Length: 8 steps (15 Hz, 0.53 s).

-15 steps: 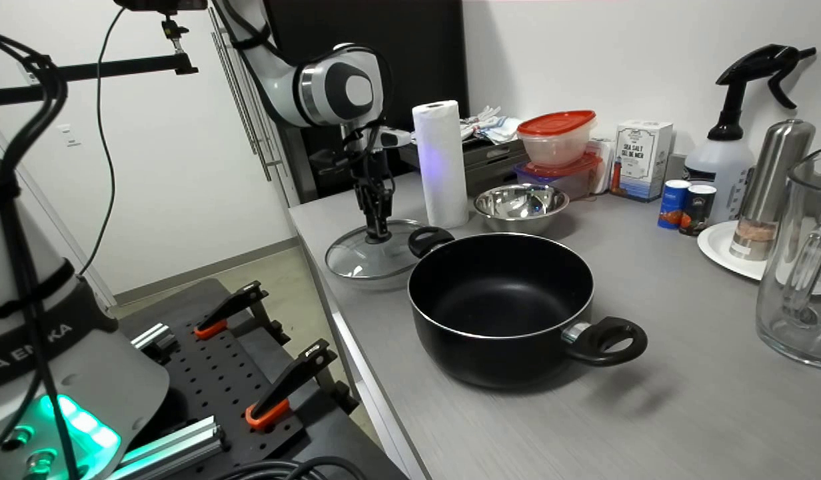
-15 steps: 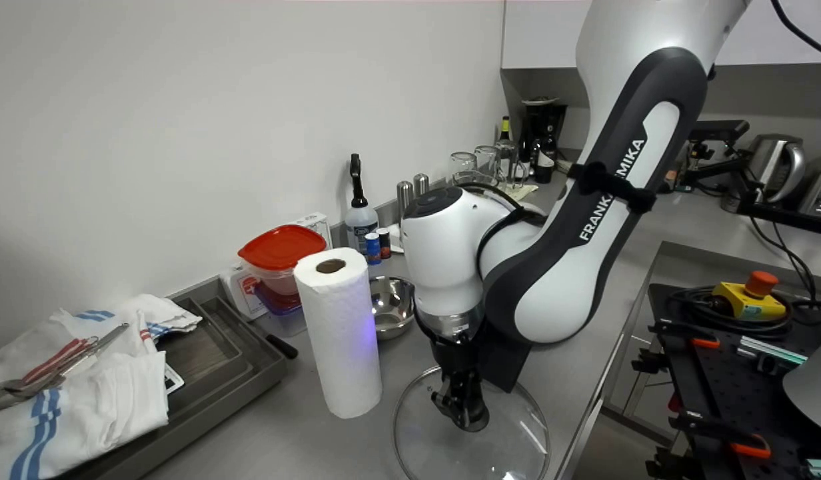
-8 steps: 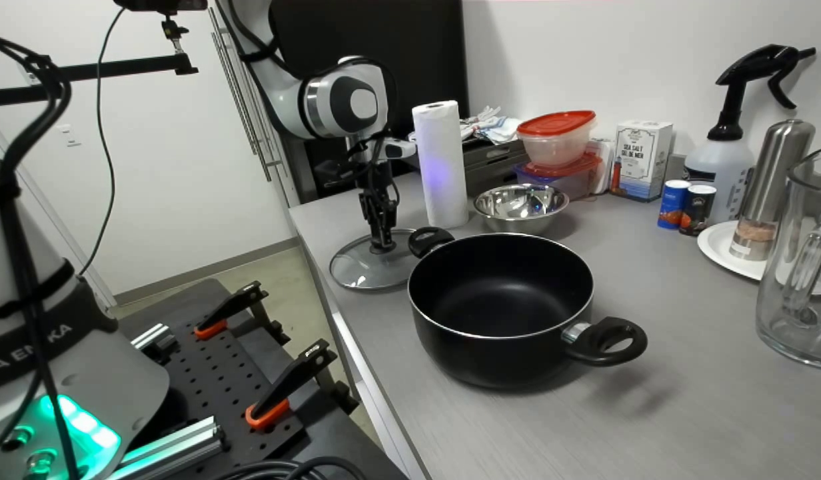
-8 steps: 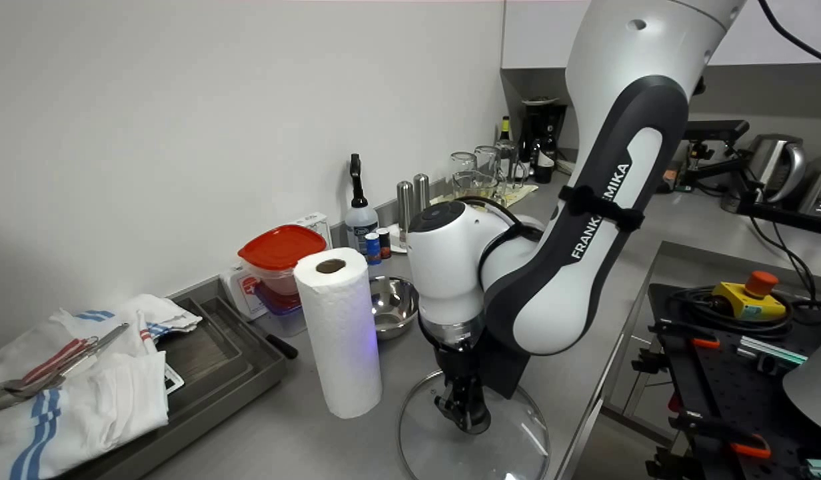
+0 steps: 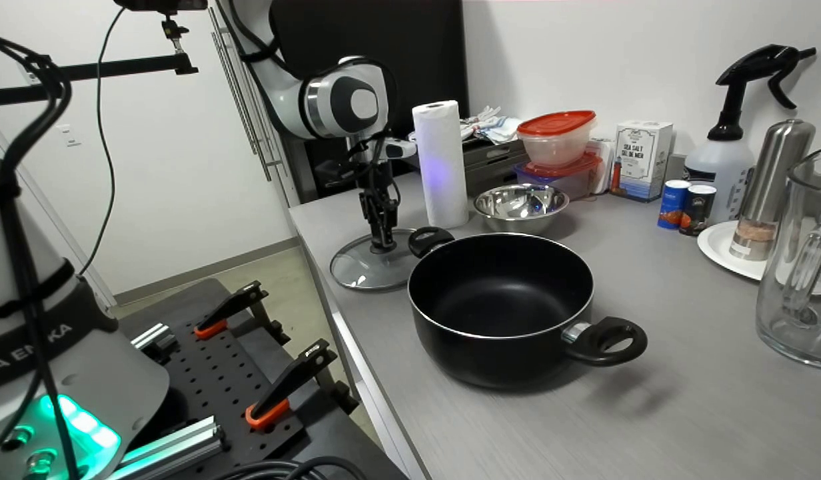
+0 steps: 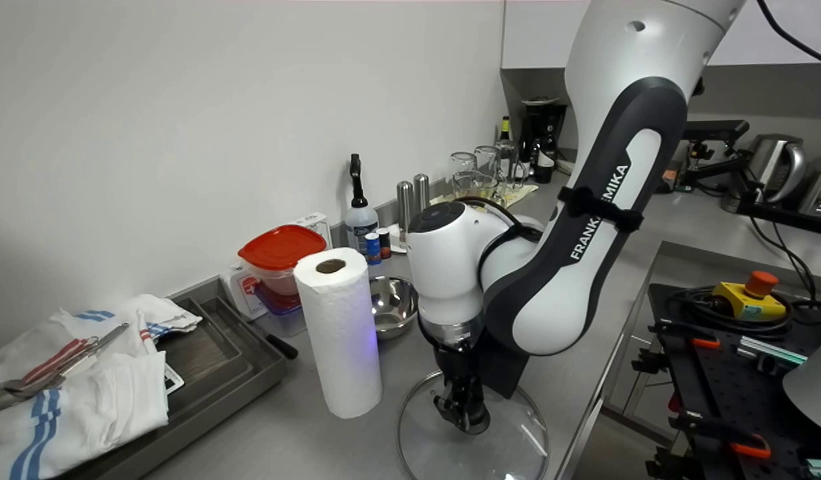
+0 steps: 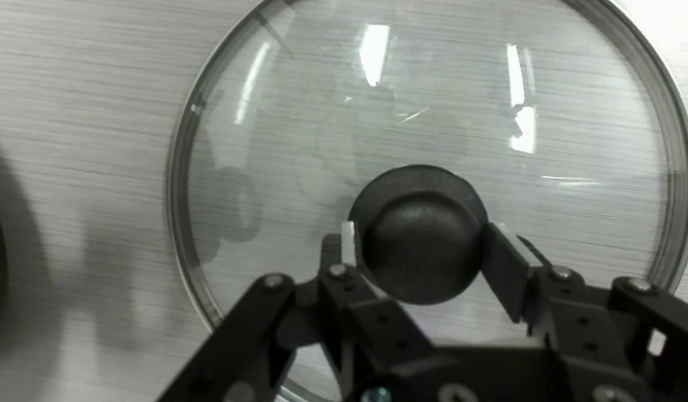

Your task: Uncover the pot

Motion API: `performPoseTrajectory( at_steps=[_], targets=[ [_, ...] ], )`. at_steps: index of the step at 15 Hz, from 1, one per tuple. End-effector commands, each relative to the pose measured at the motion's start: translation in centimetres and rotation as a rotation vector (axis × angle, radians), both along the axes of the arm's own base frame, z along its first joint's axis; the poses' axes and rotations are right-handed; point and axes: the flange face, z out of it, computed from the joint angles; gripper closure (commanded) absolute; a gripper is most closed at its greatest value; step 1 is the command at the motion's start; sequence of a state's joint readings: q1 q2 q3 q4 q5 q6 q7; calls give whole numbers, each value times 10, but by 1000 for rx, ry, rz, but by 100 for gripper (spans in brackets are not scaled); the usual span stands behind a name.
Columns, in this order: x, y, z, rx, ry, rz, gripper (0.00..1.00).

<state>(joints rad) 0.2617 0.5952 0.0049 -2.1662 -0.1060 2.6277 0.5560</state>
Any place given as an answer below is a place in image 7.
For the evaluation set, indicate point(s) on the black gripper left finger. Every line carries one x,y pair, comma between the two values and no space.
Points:
262,343

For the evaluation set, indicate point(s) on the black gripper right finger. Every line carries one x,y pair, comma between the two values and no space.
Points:
589,328

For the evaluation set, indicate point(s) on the glass lid with black knob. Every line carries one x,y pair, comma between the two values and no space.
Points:
403,113

